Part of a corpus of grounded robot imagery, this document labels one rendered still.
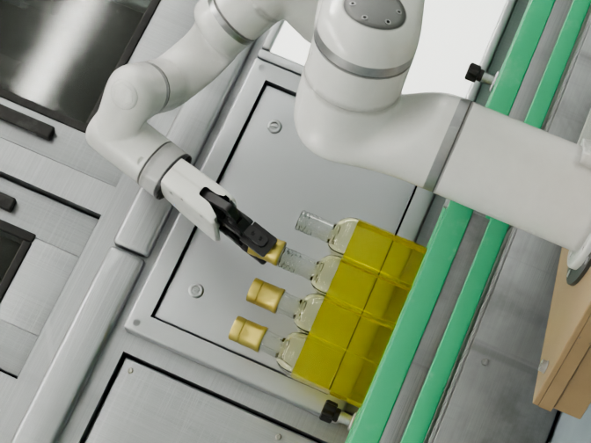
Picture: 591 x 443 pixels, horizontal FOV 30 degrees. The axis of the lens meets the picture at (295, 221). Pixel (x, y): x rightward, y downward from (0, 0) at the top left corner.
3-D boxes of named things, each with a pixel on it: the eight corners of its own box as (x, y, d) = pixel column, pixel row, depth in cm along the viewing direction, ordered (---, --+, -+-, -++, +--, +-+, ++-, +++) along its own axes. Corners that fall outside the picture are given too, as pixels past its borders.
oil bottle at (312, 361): (433, 395, 148) (288, 331, 150) (440, 390, 143) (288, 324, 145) (418, 434, 147) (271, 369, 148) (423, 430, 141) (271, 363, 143)
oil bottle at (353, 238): (478, 281, 153) (337, 221, 155) (486, 271, 148) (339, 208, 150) (464, 317, 151) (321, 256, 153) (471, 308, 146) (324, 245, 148)
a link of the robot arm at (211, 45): (241, 43, 139) (126, 134, 148) (278, 36, 151) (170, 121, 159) (202, -12, 139) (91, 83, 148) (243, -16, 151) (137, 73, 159)
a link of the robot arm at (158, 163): (142, 194, 156) (157, 206, 156) (134, 175, 147) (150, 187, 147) (176, 156, 158) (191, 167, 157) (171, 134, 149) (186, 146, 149)
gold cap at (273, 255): (286, 245, 151) (257, 233, 151) (287, 239, 147) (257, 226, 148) (276, 268, 150) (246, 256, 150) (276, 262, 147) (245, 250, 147)
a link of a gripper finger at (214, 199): (189, 192, 149) (217, 219, 151) (210, 195, 142) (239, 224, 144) (195, 185, 149) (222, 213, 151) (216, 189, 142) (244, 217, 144)
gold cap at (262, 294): (285, 293, 150) (256, 279, 151) (286, 286, 147) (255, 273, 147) (274, 315, 149) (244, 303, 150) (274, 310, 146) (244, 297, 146)
